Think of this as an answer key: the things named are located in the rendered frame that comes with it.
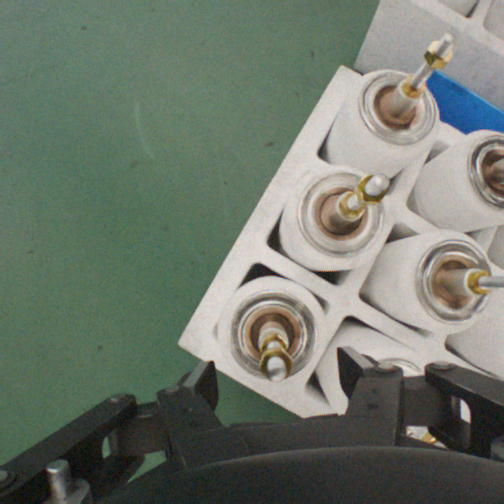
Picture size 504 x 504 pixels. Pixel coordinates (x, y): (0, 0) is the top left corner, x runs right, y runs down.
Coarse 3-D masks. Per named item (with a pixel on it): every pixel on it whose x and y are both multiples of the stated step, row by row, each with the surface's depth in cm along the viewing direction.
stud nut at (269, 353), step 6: (270, 348) 16; (276, 348) 16; (282, 348) 16; (264, 354) 16; (270, 354) 15; (276, 354) 15; (282, 354) 15; (288, 354) 16; (264, 360) 15; (288, 360) 15; (264, 366) 15; (288, 366) 15; (264, 372) 15; (288, 372) 15
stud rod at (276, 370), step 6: (270, 342) 19; (276, 342) 19; (270, 360) 15; (276, 360) 15; (282, 360) 15; (270, 366) 14; (276, 366) 14; (282, 366) 14; (270, 372) 14; (276, 372) 14; (282, 372) 14; (270, 378) 14; (276, 378) 14; (282, 378) 14
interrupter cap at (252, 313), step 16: (240, 304) 24; (256, 304) 24; (272, 304) 24; (288, 304) 24; (304, 304) 23; (240, 320) 24; (256, 320) 24; (272, 320) 24; (288, 320) 24; (304, 320) 23; (240, 336) 23; (256, 336) 24; (288, 336) 24; (304, 336) 23; (240, 352) 23; (256, 352) 23; (288, 352) 23; (304, 352) 23; (256, 368) 23
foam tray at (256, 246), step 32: (320, 128) 32; (448, 128) 31; (288, 160) 32; (320, 160) 32; (416, 160) 31; (288, 192) 32; (256, 224) 32; (416, 224) 31; (256, 256) 31; (224, 288) 31; (320, 288) 31; (352, 288) 31; (192, 320) 31; (384, 320) 30; (192, 352) 31; (448, 352) 30; (256, 384) 30; (288, 384) 30
